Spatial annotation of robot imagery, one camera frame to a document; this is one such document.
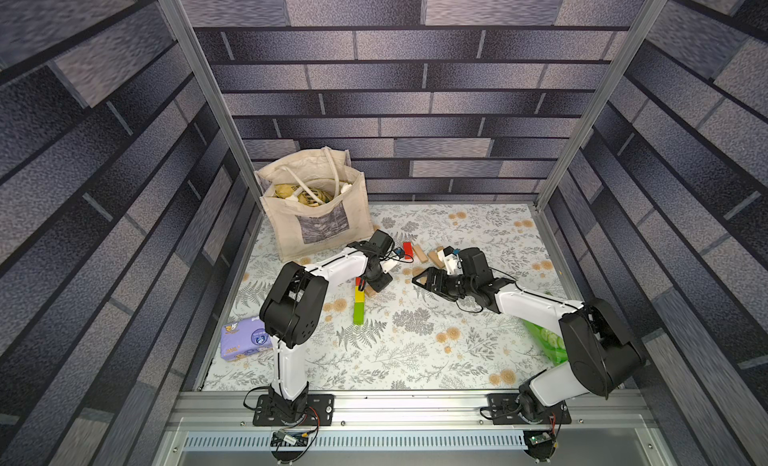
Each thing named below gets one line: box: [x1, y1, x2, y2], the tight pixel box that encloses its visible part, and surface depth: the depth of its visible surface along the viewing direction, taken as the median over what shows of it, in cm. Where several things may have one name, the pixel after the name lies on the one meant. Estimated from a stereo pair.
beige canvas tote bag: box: [254, 146, 374, 261], surface depth 95 cm
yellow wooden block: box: [354, 285, 365, 303], surface depth 94 cm
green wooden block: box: [353, 302, 365, 326], surface depth 91 cm
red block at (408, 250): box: [403, 242, 413, 260], surface depth 105 cm
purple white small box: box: [220, 316, 273, 361], surface depth 81 cm
